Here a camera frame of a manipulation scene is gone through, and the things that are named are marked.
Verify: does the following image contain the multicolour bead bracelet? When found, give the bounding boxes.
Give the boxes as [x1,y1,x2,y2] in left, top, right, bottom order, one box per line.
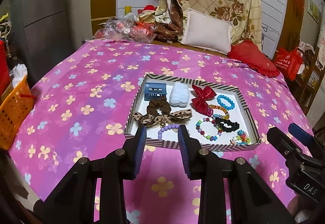
[194,116,223,142]

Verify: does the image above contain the colourful flower bead bracelet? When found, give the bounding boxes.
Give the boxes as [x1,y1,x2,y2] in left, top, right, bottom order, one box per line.
[229,129,252,146]

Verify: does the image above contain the black scrunchie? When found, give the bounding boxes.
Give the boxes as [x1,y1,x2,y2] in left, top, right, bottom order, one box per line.
[214,117,240,133]

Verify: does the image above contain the purple bead bracelet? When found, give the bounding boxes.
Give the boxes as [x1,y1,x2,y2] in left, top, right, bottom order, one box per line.
[157,123,181,140]

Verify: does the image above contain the orange crystal bead bracelet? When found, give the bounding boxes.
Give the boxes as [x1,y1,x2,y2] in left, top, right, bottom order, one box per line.
[208,103,230,121]

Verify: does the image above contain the leopard print bow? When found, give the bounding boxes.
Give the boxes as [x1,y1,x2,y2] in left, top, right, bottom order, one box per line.
[132,109,192,128]

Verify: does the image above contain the red satin bow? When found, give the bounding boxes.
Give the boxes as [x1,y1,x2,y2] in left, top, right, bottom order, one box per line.
[192,85,217,117]

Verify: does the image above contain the blue flower bead bracelet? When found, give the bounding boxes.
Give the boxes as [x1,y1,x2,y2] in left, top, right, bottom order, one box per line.
[216,94,236,111]

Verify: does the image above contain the brown scrunchie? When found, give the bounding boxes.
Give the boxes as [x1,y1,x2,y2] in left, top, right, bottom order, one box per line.
[146,96,171,117]

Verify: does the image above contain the white fluffy scrunchie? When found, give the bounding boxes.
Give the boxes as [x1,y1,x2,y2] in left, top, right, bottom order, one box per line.
[169,82,190,107]

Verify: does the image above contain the blue hair claw clip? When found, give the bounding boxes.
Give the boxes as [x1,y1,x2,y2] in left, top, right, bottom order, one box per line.
[144,83,167,101]

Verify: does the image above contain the right gloved hand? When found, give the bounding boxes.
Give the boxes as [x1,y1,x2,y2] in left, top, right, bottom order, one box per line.
[287,195,319,223]

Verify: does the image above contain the striped chevron tray box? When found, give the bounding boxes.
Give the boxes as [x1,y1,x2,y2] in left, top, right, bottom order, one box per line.
[125,74,261,151]

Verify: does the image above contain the wooden shelf rack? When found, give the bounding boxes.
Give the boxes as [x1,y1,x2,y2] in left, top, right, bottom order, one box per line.
[293,46,324,115]

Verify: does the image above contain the pink floral bedsheet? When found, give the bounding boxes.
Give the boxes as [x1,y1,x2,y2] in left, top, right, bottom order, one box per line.
[9,40,312,223]

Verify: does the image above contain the red shopping bag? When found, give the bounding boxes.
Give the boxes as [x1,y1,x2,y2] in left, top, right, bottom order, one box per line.
[274,47,303,82]

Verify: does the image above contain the red cushion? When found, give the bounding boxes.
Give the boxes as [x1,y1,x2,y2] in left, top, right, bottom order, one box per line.
[227,40,280,78]

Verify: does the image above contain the orange plastic basket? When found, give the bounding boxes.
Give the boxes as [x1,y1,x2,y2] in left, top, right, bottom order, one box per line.
[0,76,35,150]

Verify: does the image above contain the white pillow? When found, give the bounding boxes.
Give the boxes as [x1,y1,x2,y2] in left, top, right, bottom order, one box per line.
[181,8,233,54]

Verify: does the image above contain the clear plastic bag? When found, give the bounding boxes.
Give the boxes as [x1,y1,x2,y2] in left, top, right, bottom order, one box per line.
[93,13,156,43]

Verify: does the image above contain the brown patterned blanket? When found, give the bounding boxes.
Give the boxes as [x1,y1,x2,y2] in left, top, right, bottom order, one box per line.
[155,0,183,42]

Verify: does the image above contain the red bag beside basket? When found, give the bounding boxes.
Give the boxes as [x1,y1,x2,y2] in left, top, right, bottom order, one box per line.
[0,40,11,95]

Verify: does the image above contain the santa plush toy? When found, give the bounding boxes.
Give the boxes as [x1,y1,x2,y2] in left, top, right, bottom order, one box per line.
[138,5,157,24]

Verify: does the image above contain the grey refrigerator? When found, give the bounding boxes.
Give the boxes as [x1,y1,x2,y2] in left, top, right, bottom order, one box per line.
[11,0,73,83]

